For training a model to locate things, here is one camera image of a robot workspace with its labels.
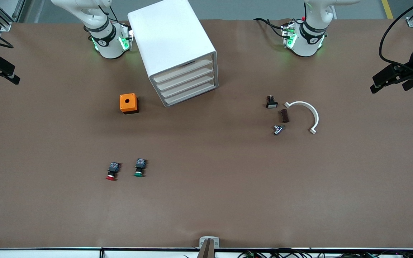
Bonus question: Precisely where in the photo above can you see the tangled black cables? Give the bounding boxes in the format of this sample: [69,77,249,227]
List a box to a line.
[183,250,413,258]

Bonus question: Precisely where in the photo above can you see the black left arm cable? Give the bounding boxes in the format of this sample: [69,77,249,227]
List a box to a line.
[378,0,413,68]

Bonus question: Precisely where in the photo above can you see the brown paper table cover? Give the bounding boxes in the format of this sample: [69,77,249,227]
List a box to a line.
[0,18,413,250]

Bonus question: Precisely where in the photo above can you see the orange box with hole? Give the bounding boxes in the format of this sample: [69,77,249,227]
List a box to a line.
[119,93,139,115]

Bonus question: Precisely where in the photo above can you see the black base cable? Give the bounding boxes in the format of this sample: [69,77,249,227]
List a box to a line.
[253,17,287,38]

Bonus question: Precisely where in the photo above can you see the red push button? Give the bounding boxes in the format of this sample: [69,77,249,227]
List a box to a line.
[105,162,122,181]

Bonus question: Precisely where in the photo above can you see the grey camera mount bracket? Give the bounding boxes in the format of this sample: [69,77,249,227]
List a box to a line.
[196,236,220,258]

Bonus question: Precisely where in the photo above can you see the white curved bracket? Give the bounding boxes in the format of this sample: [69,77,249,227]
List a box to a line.
[284,101,320,135]

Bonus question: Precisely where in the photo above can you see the table edge frame rail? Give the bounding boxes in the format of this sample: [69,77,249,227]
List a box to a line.
[0,247,413,258]

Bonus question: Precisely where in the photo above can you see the green push button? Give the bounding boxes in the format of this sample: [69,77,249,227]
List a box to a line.
[133,158,148,178]

